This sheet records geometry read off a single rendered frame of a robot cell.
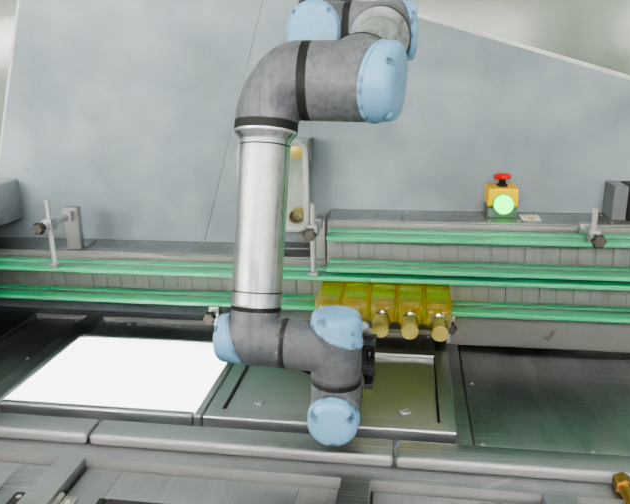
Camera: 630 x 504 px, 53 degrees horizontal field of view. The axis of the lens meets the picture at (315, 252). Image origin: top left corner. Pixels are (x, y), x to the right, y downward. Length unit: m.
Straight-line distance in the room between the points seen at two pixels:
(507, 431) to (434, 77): 0.81
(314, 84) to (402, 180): 0.73
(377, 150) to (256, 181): 0.70
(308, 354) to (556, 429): 0.58
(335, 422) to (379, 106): 0.45
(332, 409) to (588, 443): 0.55
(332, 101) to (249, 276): 0.28
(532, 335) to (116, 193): 1.12
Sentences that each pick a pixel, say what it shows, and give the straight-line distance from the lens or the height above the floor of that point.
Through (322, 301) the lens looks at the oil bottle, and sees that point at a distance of 1.35.
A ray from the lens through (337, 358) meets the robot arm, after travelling 0.91.
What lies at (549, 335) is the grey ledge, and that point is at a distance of 1.61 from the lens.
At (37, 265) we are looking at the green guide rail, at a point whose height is 0.95.
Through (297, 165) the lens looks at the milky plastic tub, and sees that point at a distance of 1.60.
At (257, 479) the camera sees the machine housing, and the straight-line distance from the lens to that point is 1.14.
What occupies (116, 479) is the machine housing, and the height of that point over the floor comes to 1.46.
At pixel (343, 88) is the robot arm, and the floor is 1.42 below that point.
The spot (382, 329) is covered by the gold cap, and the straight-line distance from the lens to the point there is 1.27.
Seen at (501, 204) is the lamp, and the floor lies 0.85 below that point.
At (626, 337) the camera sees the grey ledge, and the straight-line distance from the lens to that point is 1.65.
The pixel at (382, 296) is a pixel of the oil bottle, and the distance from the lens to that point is 1.37.
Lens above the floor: 2.33
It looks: 72 degrees down
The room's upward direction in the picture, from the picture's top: 152 degrees counter-clockwise
